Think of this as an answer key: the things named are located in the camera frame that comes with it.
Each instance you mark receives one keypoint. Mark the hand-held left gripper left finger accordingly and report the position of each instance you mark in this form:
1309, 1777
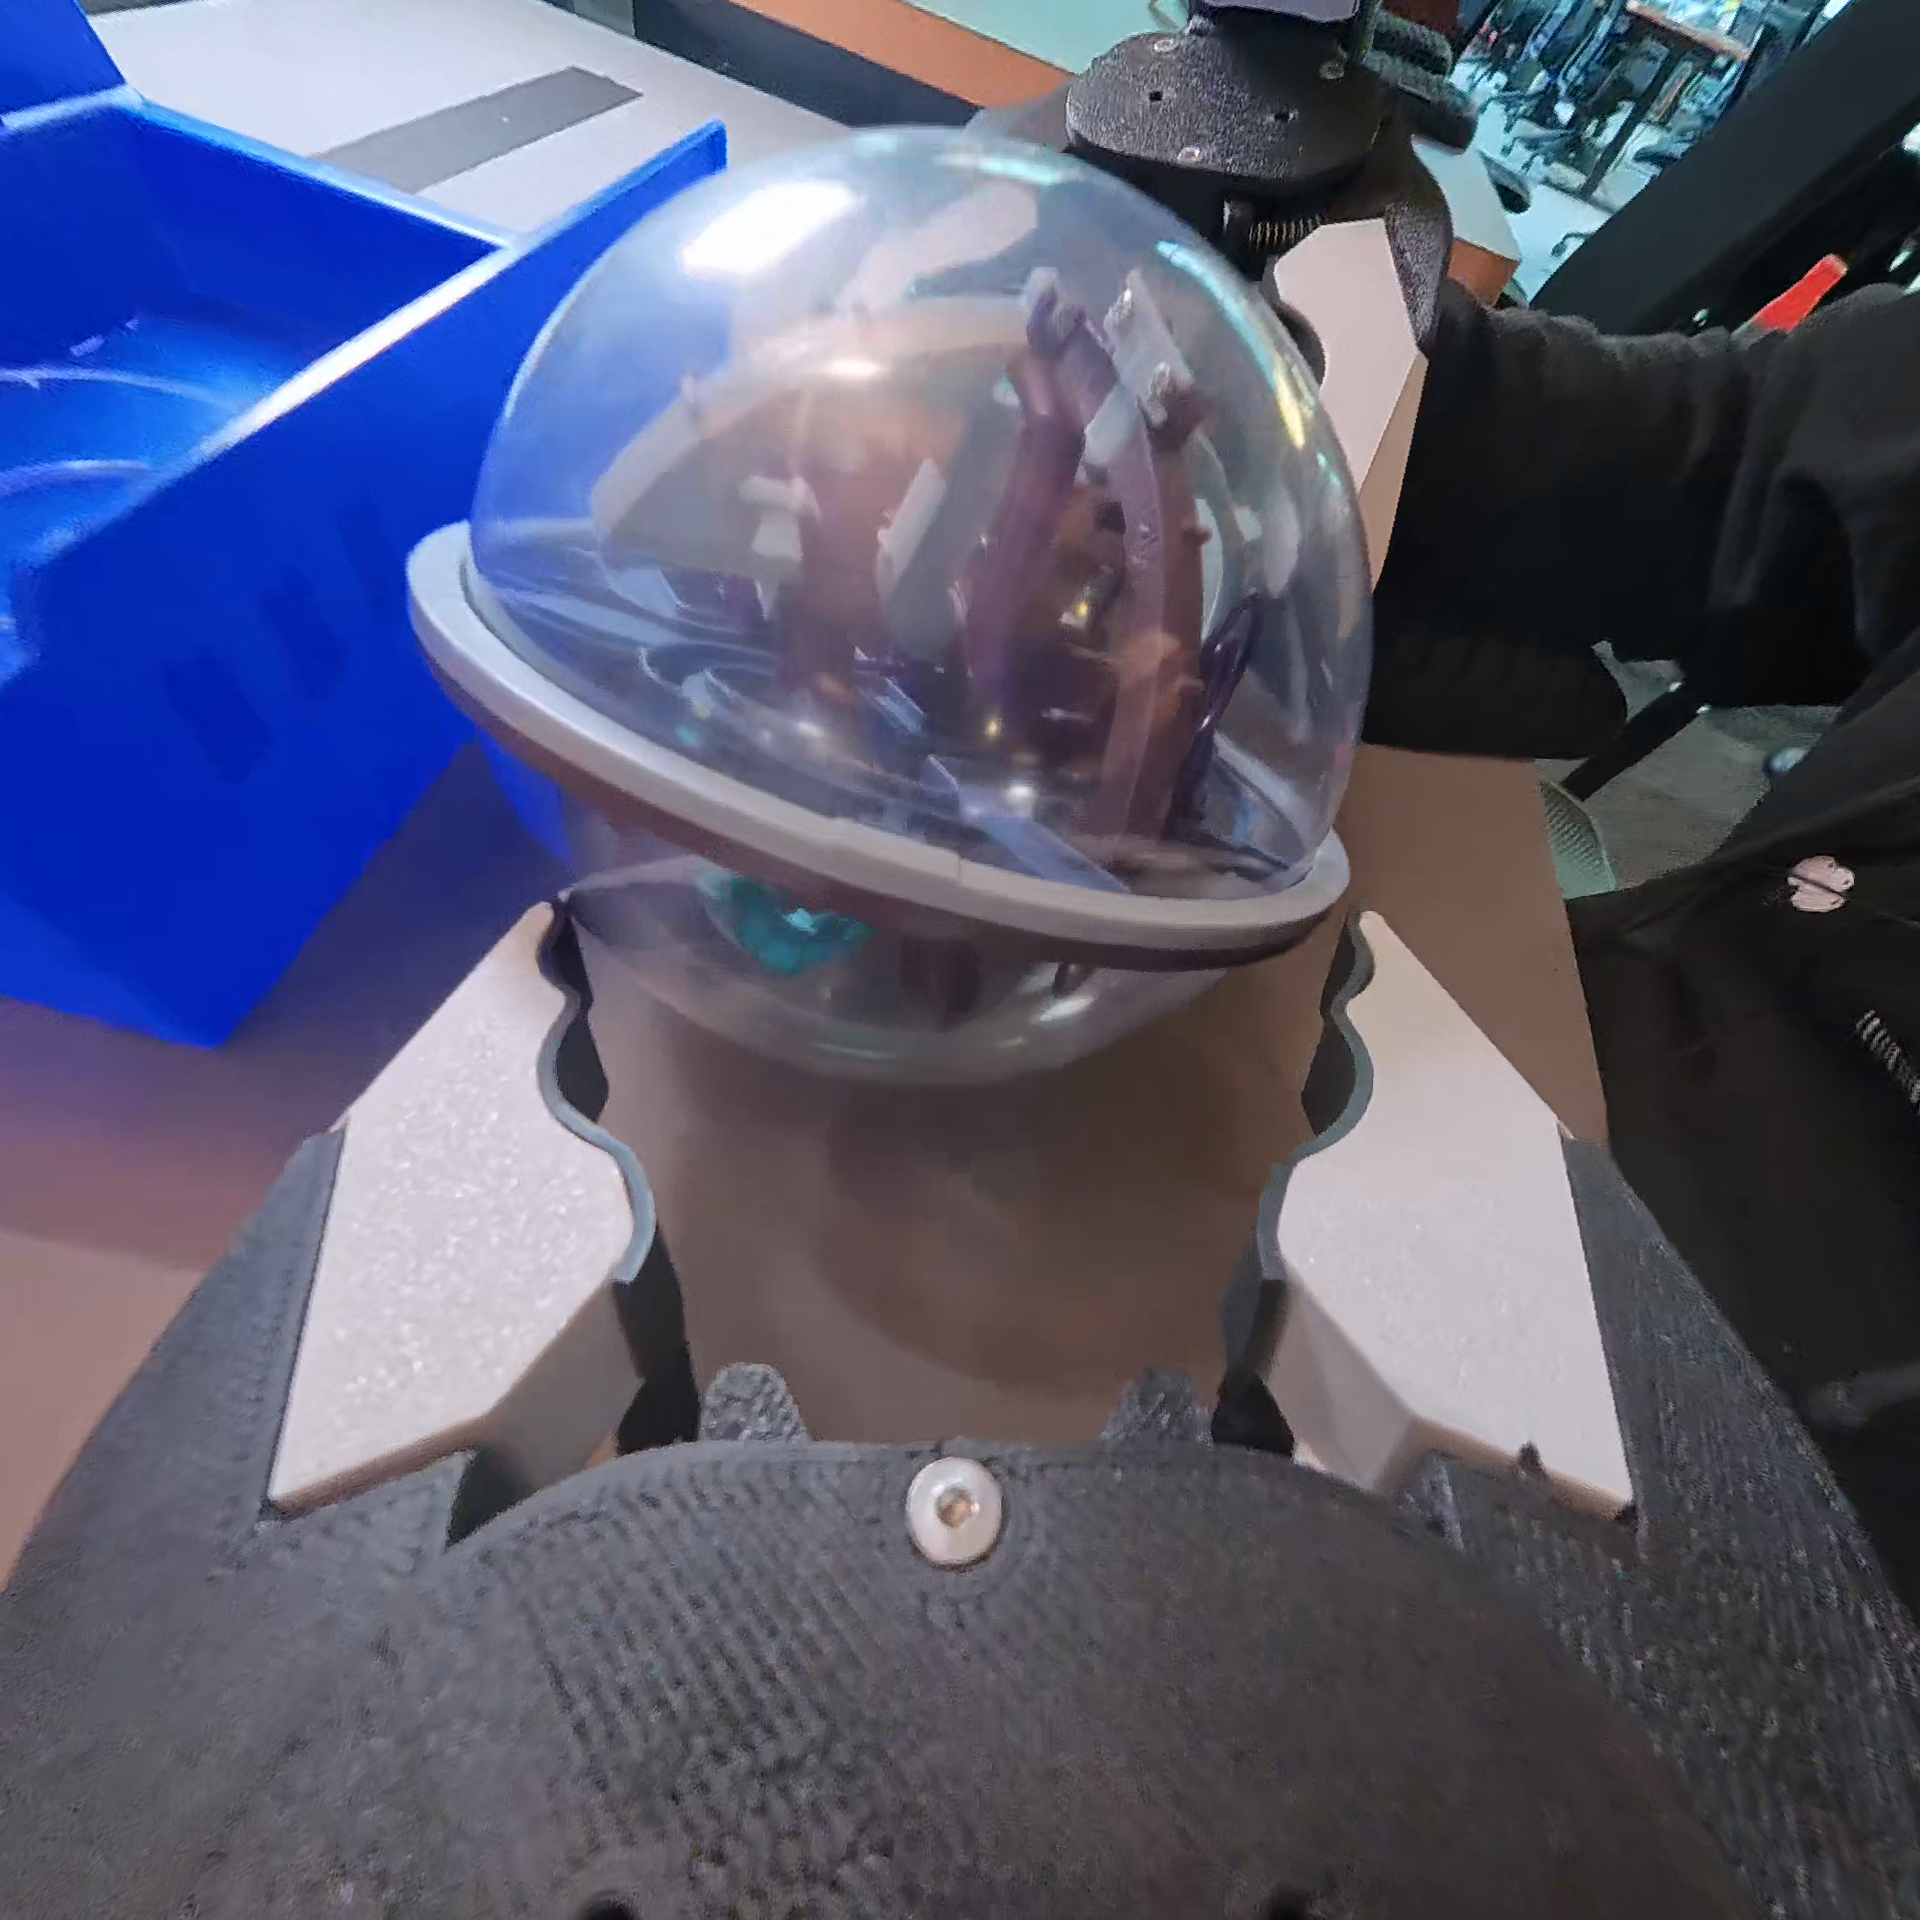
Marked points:
467, 1293

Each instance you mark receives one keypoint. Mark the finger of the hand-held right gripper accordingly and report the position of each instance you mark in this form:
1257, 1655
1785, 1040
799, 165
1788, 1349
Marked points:
1356, 361

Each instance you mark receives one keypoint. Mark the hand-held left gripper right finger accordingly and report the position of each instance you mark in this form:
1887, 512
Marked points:
1456, 1293

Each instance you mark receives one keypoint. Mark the clear plastic maze ball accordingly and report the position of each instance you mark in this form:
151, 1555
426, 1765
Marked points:
901, 601

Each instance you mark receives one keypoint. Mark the blue plastic bin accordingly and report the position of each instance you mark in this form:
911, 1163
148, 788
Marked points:
240, 601

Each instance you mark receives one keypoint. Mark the clear plastic ball stand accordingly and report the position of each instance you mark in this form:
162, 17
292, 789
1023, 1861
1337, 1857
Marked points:
60, 421

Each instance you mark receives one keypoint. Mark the black backpack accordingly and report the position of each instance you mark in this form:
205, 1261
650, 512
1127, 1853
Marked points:
1772, 1141

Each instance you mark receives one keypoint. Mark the long pale desk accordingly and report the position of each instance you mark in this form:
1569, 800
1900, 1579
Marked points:
872, 46

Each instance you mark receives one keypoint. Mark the black office chair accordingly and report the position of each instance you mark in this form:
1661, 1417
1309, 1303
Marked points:
1739, 151

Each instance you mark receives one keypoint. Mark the orange traffic cone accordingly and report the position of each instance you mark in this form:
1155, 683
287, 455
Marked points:
1795, 291

